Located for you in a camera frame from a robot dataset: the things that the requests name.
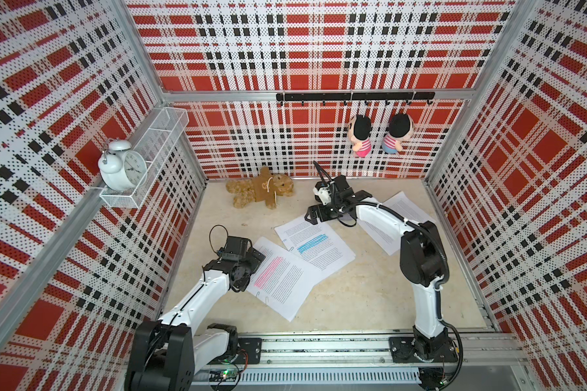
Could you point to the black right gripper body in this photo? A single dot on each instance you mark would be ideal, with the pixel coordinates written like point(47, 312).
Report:
point(333, 210)

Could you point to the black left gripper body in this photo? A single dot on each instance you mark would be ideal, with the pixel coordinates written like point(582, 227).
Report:
point(250, 263)

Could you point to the pink highlighted paper document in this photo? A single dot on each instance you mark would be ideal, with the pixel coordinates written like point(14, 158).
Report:
point(283, 281)

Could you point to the yellow highlighted paper document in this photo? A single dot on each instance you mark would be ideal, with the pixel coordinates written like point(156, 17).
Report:
point(384, 228)

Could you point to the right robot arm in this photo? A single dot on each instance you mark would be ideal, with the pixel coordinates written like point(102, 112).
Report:
point(422, 259)

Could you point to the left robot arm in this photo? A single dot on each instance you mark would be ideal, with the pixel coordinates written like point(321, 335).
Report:
point(166, 352)

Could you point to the blue highlighted paper document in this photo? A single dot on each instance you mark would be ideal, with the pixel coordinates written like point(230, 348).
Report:
point(317, 244)

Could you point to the brown teddy bear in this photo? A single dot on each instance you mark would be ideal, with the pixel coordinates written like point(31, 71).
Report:
point(266, 187)

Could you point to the pink striped plush doll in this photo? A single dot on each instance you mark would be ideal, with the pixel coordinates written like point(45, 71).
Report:
point(358, 134)

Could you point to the blue striped plush doll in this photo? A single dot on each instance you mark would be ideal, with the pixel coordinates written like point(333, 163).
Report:
point(400, 130)

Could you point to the white alarm clock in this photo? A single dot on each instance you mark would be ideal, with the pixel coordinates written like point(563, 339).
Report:
point(121, 167)

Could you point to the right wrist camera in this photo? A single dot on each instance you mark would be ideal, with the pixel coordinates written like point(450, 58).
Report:
point(322, 193)

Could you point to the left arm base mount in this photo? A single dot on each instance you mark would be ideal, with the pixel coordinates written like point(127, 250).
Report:
point(248, 351)

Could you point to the black wall hook rail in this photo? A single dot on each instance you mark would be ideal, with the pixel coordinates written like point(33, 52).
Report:
point(406, 96)

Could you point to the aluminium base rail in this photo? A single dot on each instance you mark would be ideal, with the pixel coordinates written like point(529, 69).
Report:
point(362, 360)

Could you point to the white wire shelf basket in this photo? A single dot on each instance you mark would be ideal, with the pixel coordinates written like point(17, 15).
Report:
point(155, 145)

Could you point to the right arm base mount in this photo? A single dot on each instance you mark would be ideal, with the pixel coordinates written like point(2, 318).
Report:
point(422, 350)

